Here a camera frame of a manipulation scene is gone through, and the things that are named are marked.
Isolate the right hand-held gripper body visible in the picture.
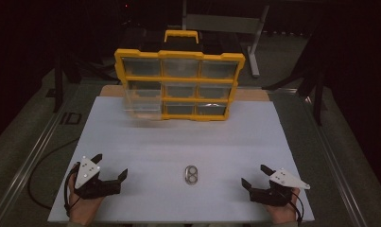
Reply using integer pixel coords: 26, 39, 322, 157
249, 167, 311, 208

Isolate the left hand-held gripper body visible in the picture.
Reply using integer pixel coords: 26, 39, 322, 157
74, 155, 122, 201

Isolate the small metal ring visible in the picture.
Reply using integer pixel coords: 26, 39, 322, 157
183, 165, 199, 186

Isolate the clear plastic drawer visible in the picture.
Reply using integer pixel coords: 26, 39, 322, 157
123, 79, 165, 121

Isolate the person's right hand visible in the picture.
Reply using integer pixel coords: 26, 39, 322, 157
265, 187, 302, 224

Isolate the person's left hand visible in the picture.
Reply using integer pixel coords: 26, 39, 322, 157
67, 173, 104, 227

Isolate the white table mat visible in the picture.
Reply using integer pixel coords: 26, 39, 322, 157
47, 96, 316, 224

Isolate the black stand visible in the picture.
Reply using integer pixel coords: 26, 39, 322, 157
263, 29, 325, 127
53, 51, 82, 114

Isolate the yellow drawer organizer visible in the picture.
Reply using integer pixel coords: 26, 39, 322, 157
113, 29, 247, 123

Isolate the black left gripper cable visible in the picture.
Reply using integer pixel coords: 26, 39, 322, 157
63, 162, 81, 218

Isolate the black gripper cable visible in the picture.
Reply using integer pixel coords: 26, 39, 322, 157
63, 162, 81, 218
281, 188, 305, 222

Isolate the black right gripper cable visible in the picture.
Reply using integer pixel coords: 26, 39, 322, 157
281, 188, 305, 222

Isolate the black floor cable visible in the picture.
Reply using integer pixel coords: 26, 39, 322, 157
27, 137, 81, 211

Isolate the aluminium rail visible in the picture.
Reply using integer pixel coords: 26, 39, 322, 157
268, 87, 371, 227
0, 82, 82, 227

